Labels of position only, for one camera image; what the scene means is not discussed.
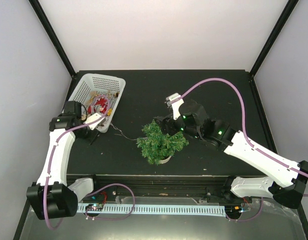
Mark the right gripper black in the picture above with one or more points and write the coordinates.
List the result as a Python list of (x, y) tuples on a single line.
[(166, 123)]

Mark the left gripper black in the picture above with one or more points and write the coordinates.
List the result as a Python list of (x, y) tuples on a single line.
[(90, 138)]

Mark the fairy light string white bulbs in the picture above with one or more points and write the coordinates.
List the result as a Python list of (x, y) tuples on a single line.
[(121, 133)]

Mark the small green christmas tree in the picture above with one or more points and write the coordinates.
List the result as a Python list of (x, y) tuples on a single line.
[(156, 146)]

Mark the white plastic perforated basket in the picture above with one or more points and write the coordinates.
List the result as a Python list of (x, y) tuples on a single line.
[(99, 94)]

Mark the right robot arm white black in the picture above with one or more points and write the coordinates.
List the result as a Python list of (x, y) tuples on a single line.
[(284, 181)]

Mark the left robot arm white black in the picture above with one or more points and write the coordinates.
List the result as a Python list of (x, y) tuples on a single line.
[(51, 197)]

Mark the white tree pot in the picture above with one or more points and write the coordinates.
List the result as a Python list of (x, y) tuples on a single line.
[(163, 161)]

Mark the red star ornament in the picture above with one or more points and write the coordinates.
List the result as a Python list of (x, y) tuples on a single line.
[(101, 104)]

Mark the burlap bow ornament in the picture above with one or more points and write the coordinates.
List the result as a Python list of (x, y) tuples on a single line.
[(92, 96)]

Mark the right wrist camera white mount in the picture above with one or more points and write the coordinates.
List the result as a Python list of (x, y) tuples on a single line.
[(174, 102)]

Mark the light blue slotted cable duct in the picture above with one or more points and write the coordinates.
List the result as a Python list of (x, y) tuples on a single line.
[(151, 209)]

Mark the black frame post left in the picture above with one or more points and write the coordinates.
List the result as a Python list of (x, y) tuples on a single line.
[(40, 13)]

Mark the black frame post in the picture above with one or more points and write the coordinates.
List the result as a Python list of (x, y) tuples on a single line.
[(40, 13), (279, 25)]

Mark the black frame post right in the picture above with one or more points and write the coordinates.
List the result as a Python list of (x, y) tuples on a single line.
[(279, 25)]

